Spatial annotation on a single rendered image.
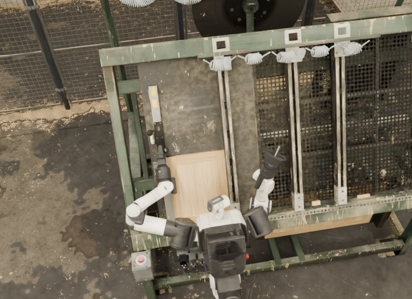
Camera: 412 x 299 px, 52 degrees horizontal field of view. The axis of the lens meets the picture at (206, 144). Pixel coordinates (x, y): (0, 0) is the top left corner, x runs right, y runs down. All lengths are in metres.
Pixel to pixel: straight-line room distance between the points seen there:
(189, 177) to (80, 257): 1.54
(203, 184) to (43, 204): 2.02
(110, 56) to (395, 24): 1.71
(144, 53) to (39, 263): 2.24
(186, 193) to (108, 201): 1.53
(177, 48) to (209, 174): 0.84
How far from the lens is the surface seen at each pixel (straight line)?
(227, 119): 2.66
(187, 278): 3.48
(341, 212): 3.09
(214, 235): 2.24
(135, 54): 2.51
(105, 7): 2.93
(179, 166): 2.72
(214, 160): 2.73
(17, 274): 4.06
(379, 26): 2.85
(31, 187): 4.55
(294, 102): 2.73
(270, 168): 2.36
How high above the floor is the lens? 3.34
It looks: 48 degrees down
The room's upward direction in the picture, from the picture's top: 2 degrees counter-clockwise
